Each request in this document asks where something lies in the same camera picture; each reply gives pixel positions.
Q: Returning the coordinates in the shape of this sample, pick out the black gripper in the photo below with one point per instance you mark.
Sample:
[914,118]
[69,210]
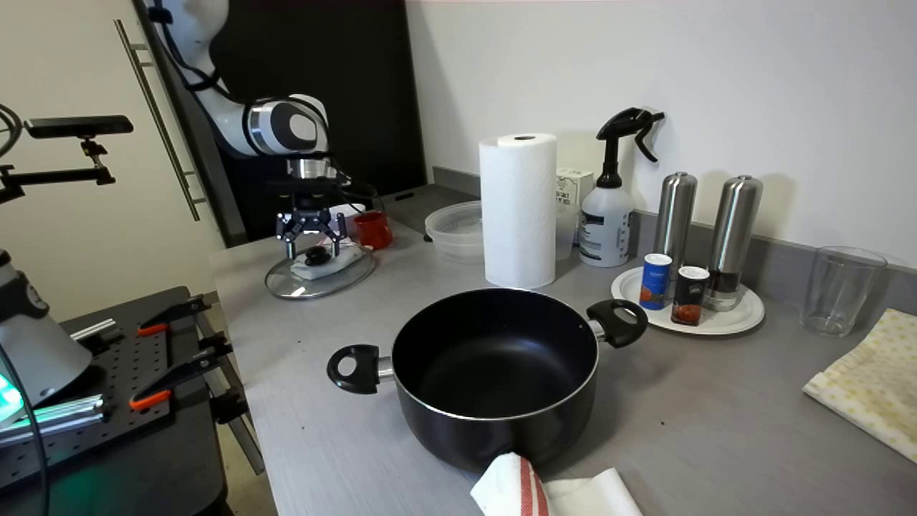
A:
[310,201]

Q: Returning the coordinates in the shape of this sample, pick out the glass lid with black knob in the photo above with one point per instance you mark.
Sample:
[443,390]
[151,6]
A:
[287,284]

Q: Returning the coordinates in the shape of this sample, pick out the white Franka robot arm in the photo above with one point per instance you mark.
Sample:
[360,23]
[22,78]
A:
[287,130]

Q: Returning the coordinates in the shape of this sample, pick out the black cooking pot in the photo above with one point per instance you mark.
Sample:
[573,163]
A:
[497,369]

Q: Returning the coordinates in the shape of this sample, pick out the clear drinking glass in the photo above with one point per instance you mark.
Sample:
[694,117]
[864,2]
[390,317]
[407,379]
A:
[844,290]

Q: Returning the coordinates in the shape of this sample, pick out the red cup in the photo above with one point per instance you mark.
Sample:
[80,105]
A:
[374,231]

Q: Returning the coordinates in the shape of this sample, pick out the clear round plastic container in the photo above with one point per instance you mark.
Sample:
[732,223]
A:
[453,231]

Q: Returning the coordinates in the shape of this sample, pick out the black refrigerator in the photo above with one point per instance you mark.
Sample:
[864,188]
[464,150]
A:
[374,97]

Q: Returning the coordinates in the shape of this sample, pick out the black clamp with orange tip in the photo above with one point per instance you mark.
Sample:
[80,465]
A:
[181,375]
[176,314]

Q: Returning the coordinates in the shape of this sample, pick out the white paper towel roll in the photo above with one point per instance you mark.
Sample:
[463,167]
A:
[519,210]

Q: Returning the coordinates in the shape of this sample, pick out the white patterned box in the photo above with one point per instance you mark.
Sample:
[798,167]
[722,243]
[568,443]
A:
[573,190]

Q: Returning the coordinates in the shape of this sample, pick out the black perforated robot table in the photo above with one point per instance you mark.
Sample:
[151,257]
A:
[144,461]

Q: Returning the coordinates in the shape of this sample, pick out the spray bottle with black trigger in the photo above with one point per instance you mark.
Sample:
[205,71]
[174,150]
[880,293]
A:
[602,224]

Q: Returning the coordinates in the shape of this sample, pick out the blue spice jar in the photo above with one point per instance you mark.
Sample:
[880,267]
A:
[654,279]

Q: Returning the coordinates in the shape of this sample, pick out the stainless steel grinder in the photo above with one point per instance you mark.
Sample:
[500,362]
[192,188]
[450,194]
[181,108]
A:
[735,224]
[674,216]

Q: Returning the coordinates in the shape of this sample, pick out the small white plate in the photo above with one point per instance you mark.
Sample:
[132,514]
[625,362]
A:
[735,319]

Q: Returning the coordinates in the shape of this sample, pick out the beige cloth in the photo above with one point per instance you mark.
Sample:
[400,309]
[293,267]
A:
[876,382]

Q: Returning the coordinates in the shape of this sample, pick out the black stereo camera bar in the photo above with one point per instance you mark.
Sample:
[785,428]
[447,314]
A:
[76,124]

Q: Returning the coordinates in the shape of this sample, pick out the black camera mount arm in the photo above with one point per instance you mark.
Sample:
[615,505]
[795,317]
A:
[59,175]

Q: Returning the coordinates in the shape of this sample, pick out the aluminium rail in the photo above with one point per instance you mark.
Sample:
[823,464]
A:
[53,416]

